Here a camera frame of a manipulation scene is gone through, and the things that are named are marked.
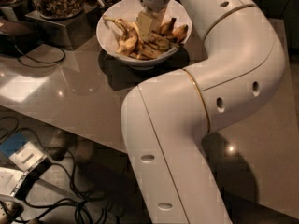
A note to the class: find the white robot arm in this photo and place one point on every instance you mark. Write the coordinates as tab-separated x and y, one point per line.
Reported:
165	118

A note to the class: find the small upright yellow banana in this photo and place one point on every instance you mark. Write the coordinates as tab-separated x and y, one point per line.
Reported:
167	27

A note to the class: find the steel display stand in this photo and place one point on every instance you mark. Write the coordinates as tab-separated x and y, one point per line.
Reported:
69	33
17	11

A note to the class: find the spotted banana bunch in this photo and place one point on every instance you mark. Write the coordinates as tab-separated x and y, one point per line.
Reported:
152	49

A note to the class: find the long spotted banana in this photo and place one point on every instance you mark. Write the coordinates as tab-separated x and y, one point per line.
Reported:
129	38

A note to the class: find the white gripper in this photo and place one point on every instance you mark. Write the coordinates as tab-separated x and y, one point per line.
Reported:
150	23

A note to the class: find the dark round appliance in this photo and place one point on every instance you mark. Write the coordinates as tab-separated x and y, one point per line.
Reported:
17	37

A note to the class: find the blue white floor box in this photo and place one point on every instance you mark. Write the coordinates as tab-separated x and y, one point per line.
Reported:
22	152

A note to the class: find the glass jar of nuts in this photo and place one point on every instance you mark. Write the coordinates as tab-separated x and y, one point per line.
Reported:
58	9

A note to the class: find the white power strip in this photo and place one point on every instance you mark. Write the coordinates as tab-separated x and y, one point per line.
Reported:
9	211

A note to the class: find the white ceramic bowl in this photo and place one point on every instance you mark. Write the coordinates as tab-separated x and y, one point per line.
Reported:
109	35

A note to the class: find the small orange banana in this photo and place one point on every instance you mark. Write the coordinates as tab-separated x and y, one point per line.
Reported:
180	33

